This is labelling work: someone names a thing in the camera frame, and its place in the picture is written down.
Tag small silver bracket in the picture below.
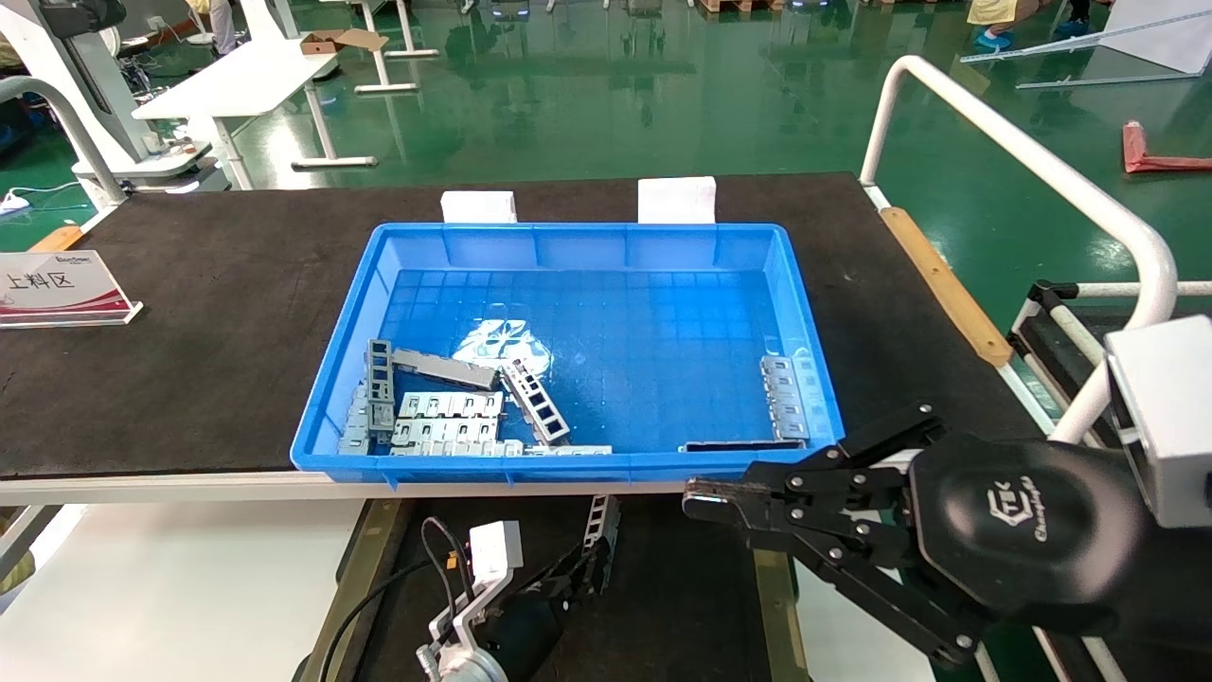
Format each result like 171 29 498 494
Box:
337 381 372 457

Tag person in blue shoes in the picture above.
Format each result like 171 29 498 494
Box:
965 0 1050 54

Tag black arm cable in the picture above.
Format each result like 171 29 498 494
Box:
316 515 475 682

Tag black white cart frame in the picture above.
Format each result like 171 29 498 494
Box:
1007 281 1212 437

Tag silver camera mount bracket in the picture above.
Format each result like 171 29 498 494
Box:
426 565 518 666

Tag white board with metal profile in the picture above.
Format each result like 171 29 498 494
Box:
956 0 1212 93

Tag open cardboard box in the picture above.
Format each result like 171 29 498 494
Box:
300 28 390 57

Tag light grey left wrist camera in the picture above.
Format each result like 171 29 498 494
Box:
468 519 525 584

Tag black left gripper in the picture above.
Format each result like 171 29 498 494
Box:
481 547 618 682

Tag black tray with brass rails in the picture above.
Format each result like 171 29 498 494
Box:
295 493 813 682

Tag white tubular railing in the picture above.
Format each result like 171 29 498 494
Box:
858 56 1181 446

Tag white table leg frame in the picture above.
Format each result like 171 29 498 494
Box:
322 0 441 97

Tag white paper label right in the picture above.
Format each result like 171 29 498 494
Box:
637 177 718 226

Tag grey curved tube rail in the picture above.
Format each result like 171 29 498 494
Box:
0 77 130 209

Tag long thin silver metal strip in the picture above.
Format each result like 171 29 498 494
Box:
386 440 615 459

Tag white red sign placard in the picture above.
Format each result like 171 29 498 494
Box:
0 250 144 331

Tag white paper label left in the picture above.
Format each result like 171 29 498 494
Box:
440 191 519 226

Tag flat grey metal plate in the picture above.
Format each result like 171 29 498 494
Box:
391 347 501 392

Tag grey ladder-shaped metal part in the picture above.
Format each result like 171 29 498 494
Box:
365 338 398 442

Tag light grey wrist camera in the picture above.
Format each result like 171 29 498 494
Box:
1105 316 1212 531
468 519 525 584

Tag light grey right wrist camera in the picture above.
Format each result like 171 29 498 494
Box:
1105 316 1212 531

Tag short wooden block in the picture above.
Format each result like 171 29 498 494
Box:
27 225 87 255

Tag silver notched metal bracket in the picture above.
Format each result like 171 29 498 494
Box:
760 355 817 442

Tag silver metal part rectangular holes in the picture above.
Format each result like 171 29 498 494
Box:
581 494 624 594
501 359 573 447

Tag white machine stand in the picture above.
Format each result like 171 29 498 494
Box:
0 0 234 198

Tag white paper label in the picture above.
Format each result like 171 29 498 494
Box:
440 191 519 226
637 177 718 226

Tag blue plastic bin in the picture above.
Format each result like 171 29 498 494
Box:
290 224 847 490

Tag white desk with legs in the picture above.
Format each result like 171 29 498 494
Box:
132 38 380 192

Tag red angled object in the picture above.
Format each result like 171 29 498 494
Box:
1121 122 1212 177

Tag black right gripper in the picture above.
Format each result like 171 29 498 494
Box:
683 402 1212 671

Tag long wooden strip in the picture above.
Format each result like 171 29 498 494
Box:
880 207 1014 370

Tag silver slotted metal bracket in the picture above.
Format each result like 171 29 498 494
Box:
389 420 502 445
396 390 506 423

